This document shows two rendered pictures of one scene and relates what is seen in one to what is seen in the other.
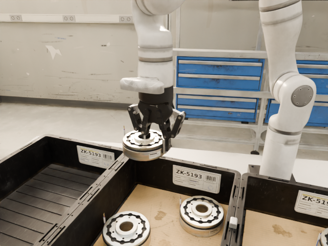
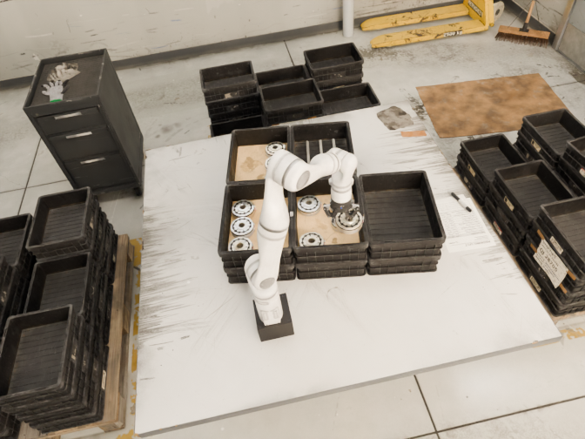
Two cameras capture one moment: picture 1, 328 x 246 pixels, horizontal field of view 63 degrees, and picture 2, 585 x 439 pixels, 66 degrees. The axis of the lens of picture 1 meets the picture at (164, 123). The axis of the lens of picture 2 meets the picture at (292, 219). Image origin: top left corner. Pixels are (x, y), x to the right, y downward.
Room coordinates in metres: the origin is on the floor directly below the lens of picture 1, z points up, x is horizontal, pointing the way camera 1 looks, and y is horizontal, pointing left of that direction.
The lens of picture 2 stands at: (1.58, -0.46, 2.32)
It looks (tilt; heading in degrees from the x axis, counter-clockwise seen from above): 48 degrees down; 165
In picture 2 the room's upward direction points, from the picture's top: 7 degrees counter-clockwise
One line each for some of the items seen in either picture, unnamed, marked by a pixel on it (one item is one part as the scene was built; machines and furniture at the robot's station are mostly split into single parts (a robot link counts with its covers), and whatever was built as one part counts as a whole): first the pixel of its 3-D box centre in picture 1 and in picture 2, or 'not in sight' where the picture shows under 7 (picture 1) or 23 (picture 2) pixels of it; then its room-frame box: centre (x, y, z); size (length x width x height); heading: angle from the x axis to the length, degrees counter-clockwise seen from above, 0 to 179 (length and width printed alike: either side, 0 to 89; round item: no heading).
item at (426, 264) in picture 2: not in sight; (395, 230); (0.51, 0.30, 0.76); 0.40 x 0.30 x 0.12; 160
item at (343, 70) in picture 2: not in sight; (333, 82); (-1.29, 0.80, 0.37); 0.40 x 0.30 x 0.45; 80
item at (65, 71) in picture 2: not in sight; (63, 70); (-1.52, -1.03, 0.88); 0.29 x 0.22 x 0.03; 170
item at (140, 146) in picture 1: (144, 139); (348, 219); (0.56, 0.05, 1.01); 0.10 x 0.10 x 0.01
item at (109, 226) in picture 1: (126, 228); not in sight; (0.43, 0.08, 0.86); 0.10 x 0.10 x 0.01
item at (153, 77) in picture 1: (151, 71); (341, 185); (0.53, 0.03, 1.18); 0.11 x 0.09 x 0.06; 155
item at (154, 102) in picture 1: (155, 102); (340, 202); (0.55, 0.02, 1.11); 0.08 x 0.08 x 0.09
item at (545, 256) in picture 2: not in sight; (549, 261); (0.76, 1.05, 0.41); 0.31 x 0.02 x 0.16; 170
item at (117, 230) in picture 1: (126, 227); not in sight; (0.43, 0.08, 0.86); 0.05 x 0.05 x 0.01
